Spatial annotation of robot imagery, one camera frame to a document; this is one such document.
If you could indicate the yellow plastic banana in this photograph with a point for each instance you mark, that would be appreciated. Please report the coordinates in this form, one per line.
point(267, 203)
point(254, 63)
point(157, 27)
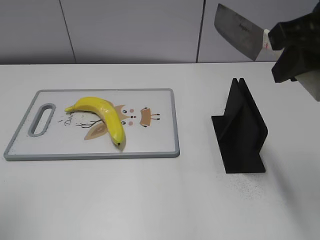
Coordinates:
point(106, 112)

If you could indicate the cleaver knife with white handle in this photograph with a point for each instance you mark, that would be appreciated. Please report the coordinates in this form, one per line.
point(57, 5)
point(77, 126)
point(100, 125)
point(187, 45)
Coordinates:
point(244, 35)

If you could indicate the white cutting board grey rim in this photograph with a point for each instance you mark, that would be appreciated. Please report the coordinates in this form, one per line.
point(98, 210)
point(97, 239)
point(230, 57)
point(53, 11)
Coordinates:
point(48, 133)

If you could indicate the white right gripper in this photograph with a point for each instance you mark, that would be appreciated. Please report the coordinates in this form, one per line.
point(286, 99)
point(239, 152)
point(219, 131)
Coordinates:
point(299, 40)

